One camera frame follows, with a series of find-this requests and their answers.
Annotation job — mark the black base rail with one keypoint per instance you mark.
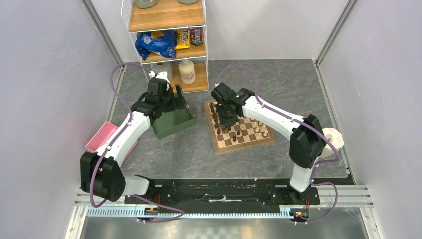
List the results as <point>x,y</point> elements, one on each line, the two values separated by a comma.
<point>229,196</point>

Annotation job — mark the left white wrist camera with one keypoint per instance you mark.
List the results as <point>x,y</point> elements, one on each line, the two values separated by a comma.
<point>161,75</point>

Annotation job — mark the yellow candy bag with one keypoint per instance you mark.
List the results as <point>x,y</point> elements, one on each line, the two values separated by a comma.
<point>182,39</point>

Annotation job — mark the blue snack bag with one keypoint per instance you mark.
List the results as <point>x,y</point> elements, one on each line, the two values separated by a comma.
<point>161,43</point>

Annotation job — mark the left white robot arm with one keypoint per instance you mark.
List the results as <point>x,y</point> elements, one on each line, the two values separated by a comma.
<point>100,171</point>

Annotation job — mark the cream lotion bottle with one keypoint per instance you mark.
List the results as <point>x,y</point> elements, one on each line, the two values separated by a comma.
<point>187,71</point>

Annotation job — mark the wooden chess board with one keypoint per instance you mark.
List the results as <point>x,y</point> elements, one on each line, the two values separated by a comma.
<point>246,133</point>

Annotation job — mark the brown candy bag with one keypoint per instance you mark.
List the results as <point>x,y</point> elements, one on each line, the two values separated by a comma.
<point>196,36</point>

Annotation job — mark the white paper roll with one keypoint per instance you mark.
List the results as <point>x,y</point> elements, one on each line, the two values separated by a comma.
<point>336,139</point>

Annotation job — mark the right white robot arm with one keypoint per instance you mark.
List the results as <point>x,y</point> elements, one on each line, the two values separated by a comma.
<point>305,134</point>

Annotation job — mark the green plastic tray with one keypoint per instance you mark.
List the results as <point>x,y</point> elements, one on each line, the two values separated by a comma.
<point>173,122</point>

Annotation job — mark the pink plastic tray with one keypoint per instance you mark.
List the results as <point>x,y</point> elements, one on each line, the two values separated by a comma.
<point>105,135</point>

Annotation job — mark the white wire wooden shelf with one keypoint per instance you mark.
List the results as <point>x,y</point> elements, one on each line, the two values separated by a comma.
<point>157,15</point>

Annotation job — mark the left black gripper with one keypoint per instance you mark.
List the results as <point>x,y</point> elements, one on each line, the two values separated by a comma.
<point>180,101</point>

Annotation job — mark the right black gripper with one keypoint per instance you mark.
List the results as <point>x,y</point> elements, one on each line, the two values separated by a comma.
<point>226,122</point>

